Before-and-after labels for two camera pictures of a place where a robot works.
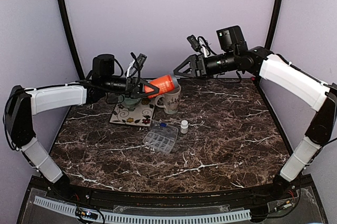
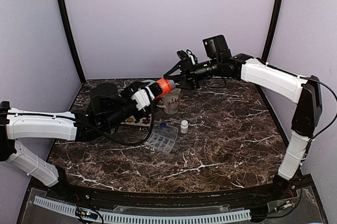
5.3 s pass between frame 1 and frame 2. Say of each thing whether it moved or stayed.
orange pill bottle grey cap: moved
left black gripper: moved
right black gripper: moved
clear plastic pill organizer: stayed
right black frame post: stayed
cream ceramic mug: stayed
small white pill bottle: stayed
